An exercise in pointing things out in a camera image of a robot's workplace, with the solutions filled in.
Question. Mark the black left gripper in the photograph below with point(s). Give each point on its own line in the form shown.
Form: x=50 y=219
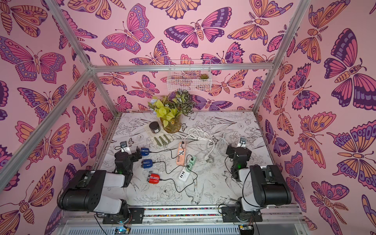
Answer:
x=134 y=156

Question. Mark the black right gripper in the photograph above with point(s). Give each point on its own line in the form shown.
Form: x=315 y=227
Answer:
x=238 y=151

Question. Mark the green power adapter cube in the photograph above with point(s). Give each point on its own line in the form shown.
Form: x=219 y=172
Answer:
x=192 y=160

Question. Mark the pink power strip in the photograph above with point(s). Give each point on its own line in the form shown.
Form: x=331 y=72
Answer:
x=180 y=159

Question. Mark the white power strip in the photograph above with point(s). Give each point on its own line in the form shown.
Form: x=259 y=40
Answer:
x=183 y=176

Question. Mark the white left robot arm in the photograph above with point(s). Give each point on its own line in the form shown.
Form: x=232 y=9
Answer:
x=84 y=192

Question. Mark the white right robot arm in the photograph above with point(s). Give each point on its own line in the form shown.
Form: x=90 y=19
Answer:
x=263 y=186

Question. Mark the white power plug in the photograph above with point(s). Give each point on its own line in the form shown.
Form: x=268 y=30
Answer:
x=209 y=159

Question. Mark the small black jar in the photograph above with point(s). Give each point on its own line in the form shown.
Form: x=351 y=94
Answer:
x=154 y=127

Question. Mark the potted green artificial plant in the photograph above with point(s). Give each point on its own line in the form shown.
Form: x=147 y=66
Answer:
x=170 y=108

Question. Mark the small plant in basket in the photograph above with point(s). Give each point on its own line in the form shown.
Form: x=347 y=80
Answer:
x=204 y=76

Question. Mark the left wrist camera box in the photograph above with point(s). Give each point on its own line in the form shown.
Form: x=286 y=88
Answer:
x=124 y=147

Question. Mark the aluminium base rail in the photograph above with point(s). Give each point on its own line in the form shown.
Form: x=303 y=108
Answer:
x=190 y=220

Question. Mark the white wire wall basket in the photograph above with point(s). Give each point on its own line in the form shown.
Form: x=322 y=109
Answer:
x=183 y=75

